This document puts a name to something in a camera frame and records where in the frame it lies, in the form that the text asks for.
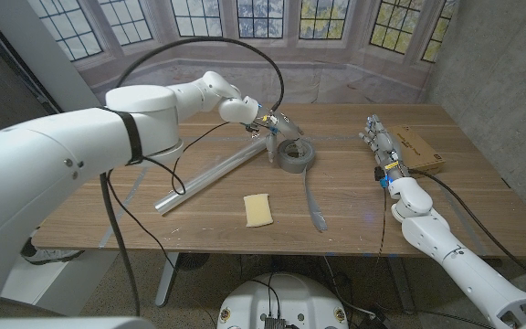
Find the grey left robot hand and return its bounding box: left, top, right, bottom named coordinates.
left=256, top=111, right=306, bottom=164

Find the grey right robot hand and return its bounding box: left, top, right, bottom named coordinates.
left=358, top=113, right=411, bottom=184

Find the grey duct tape roll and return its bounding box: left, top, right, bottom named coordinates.
left=275, top=136, right=329, bottom=232

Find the brown cardboard box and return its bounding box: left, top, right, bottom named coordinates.
left=393, top=125, right=446, bottom=175

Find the printed window backdrop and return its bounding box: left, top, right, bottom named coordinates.
left=27, top=0, right=458, bottom=111

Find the clear plastic tube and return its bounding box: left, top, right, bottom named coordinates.
left=153, top=134, right=273, bottom=216

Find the yellow sponge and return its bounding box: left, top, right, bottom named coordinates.
left=243, top=193, right=275, bottom=228

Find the grey metal table leg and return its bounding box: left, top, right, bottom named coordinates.
left=154, top=251, right=180, bottom=307
left=385, top=256, right=416, bottom=315

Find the black round base under table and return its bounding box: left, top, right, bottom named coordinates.
left=175, top=252, right=210, bottom=271

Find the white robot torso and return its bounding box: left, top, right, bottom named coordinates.
left=216, top=272, right=350, bottom=329

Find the black grey sneaker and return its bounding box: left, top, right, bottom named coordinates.
left=19, top=237, right=84, bottom=267

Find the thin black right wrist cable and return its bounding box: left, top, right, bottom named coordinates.
left=376, top=186, right=390, bottom=271

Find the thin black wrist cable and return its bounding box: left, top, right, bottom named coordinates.
left=376, top=186, right=390, bottom=271
left=106, top=121, right=256, bottom=329

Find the thin black left wrist cable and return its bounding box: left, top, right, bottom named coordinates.
left=106, top=121, right=256, bottom=329

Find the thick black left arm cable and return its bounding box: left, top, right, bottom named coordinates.
left=100, top=36, right=286, bottom=317

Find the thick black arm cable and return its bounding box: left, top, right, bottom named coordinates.
left=100, top=36, right=286, bottom=317
left=408, top=167, right=526, bottom=290

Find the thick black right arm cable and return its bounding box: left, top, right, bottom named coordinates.
left=408, top=167, right=526, bottom=290

